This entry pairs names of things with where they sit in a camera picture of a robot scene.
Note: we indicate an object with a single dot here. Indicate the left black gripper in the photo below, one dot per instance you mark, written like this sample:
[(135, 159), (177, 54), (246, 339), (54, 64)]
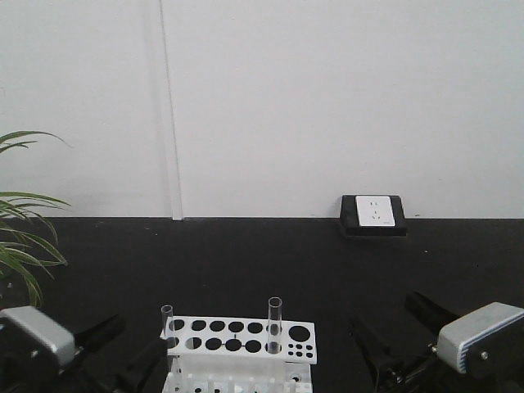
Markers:
[(132, 378)]

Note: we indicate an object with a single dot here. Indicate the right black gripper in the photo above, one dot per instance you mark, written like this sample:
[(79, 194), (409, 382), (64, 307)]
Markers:
[(390, 373)]

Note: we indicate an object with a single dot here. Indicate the short clear glass tube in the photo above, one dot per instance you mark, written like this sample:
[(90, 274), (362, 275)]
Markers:
[(168, 332)]

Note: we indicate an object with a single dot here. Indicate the tall clear glass tube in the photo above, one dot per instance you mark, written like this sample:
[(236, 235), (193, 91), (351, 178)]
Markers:
[(274, 325)]

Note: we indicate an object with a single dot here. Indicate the white test tube rack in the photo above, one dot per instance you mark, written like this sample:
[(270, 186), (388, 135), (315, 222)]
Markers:
[(220, 354)]

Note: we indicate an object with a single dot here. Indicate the black-framed white power socket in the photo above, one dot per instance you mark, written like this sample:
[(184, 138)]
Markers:
[(372, 216)]

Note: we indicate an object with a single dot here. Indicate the green leafy plant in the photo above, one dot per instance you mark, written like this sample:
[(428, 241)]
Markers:
[(21, 249)]

